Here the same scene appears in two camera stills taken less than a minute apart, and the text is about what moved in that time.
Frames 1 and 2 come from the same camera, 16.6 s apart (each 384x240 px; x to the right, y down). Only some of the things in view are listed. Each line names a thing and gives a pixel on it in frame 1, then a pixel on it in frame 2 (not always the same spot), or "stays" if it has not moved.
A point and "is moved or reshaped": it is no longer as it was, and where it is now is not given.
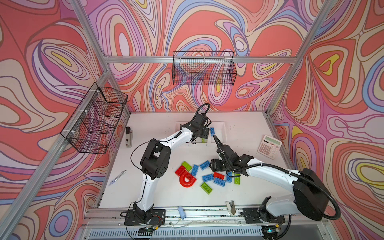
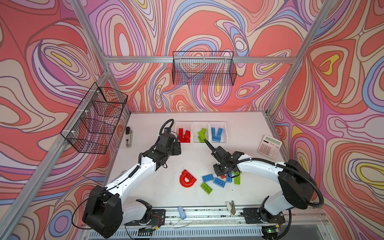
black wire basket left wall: [91, 126] stays
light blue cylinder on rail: [182, 212] stays
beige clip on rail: [231, 207] stays
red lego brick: [179, 170] is moved or reshaped
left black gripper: [206, 133] → [178, 148]
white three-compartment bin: [216, 128] stays
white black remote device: [129, 136] stays
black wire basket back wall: [203, 68] stays
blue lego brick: [219, 181] stays
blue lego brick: [204, 165] → [219, 132]
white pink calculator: [270, 147] stays
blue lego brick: [194, 170] is moved or reshaped
